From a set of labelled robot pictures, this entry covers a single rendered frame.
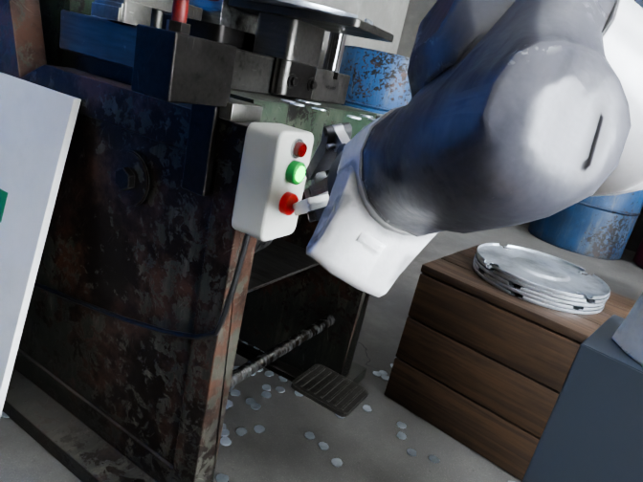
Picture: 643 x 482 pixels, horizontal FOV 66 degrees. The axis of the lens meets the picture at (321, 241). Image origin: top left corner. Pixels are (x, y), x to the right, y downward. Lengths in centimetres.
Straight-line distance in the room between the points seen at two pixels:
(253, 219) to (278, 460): 56
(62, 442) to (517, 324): 86
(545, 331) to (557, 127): 85
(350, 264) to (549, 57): 18
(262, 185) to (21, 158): 45
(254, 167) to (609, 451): 56
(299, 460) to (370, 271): 73
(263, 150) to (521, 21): 37
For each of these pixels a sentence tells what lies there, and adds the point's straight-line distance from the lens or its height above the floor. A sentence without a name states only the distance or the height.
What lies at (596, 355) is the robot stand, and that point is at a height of 44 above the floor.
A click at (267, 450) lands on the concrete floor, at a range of 105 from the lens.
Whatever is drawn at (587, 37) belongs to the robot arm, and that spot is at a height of 74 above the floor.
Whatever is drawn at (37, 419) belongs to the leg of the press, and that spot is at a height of 3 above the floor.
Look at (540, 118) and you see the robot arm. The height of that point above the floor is 70.
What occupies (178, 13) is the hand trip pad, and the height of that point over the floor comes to 72.
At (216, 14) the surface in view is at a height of 75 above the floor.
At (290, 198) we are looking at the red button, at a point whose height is 55.
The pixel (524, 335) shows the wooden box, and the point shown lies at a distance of 109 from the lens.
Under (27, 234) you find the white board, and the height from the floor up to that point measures 37.
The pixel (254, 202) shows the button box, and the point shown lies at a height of 54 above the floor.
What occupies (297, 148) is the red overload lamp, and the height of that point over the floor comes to 61.
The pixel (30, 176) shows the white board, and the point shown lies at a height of 46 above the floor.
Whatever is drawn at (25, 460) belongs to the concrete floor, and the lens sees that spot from 103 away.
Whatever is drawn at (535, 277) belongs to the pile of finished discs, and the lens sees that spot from 117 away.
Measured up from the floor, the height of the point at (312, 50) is 73.
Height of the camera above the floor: 70
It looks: 18 degrees down
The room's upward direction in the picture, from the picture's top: 13 degrees clockwise
